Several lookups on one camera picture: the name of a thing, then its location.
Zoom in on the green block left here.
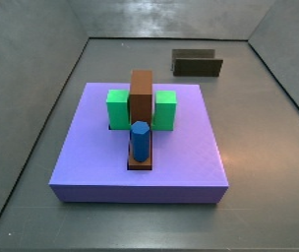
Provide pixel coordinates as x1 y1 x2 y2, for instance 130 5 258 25
107 90 130 130

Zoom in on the blue hexagonal peg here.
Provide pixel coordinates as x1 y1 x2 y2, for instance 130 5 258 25
131 121 151 162

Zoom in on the green block right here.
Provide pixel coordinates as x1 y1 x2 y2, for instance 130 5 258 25
153 91 178 131

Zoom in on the black angled holder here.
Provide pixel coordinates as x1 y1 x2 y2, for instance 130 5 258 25
173 49 223 77

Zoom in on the green block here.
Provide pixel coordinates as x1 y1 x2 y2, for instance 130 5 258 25
153 91 178 131
107 90 130 130

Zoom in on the brown L-shaped block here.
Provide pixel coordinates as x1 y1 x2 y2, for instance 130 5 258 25
127 70 153 170

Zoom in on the purple base board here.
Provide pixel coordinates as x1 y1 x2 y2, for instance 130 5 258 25
50 83 229 204

